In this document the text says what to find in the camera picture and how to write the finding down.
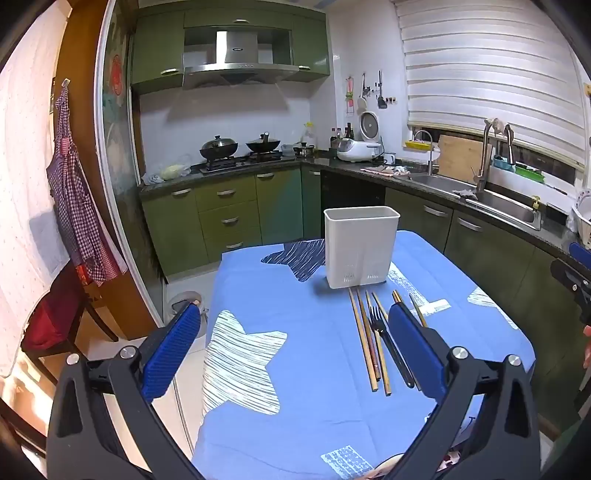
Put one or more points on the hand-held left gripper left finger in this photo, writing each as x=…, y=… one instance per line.
x=168, y=355

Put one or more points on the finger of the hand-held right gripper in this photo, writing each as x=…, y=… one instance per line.
x=570, y=277
x=582, y=254

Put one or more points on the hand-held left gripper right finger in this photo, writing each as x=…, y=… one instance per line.
x=415, y=350

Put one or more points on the black fork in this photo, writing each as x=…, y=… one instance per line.
x=392, y=355

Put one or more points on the white plastic utensil holder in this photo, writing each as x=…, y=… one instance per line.
x=360, y=244

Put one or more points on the person's right hand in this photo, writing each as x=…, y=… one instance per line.
x=588, y=346

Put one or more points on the grey trash can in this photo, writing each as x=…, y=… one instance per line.
x=182, y=302

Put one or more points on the brass tap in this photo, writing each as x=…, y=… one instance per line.
x=536, y=202

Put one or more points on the steel kitchen sink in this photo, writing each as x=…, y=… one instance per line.
x=503, y=207

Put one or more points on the green plastic tray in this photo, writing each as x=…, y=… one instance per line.
x=530, y=171

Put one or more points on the blue star-print tablecloth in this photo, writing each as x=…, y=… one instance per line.
x=300, y=369

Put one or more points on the teal plastic tray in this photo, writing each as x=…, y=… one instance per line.
x=503, y=162

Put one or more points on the wooden chair with red cushion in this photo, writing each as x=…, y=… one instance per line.
x=51, y=318

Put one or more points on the grey rag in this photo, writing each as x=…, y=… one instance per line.
x=464, y=192

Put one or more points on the tall steel faucet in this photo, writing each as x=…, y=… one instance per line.
x=484, y=157

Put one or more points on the wooden cutting board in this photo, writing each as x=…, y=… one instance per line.
x=457, y=157

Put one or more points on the checkered apron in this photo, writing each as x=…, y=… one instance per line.
x=78, y=207

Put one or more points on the pink dish cloth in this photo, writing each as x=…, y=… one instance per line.
x=383, y=170

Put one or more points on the small steel faucet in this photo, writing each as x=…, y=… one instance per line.
x=430, y=152

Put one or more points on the plastic bag with food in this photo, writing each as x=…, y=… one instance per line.
x=171, y=171

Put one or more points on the white mug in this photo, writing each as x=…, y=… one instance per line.
x=390, y=159

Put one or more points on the yellow sponge rack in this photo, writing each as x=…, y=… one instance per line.
x=415, y=145

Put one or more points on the black gas stove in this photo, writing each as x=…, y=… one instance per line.
x=231, y=164

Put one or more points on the white window blind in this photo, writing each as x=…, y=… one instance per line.
x=485, y=69

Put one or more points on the white rice cooker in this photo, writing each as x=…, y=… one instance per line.
x=358, y=147

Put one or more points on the black wok with glass lid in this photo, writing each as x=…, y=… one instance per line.
x=219, y=146

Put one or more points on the white dotted curtain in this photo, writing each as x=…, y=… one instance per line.
x=27, y=184

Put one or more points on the glass sliding door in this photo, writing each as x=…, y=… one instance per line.
x=120, y=138

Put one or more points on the dark sauce bottles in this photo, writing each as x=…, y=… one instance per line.
x=341, y=134

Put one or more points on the small steel pot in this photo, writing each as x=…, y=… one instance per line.
x=304, y=150

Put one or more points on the clear plastic bottle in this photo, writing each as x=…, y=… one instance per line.
x=308, y=136

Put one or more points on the hanging black spatula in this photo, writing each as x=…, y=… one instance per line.
x=382, y=100

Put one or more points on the hanging white ladle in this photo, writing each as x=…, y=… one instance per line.
x=363, y=99

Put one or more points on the steel range hood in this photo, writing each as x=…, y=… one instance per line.
x=240, y=50

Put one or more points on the pink hanging wall item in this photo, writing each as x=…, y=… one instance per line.
x=349, y=94

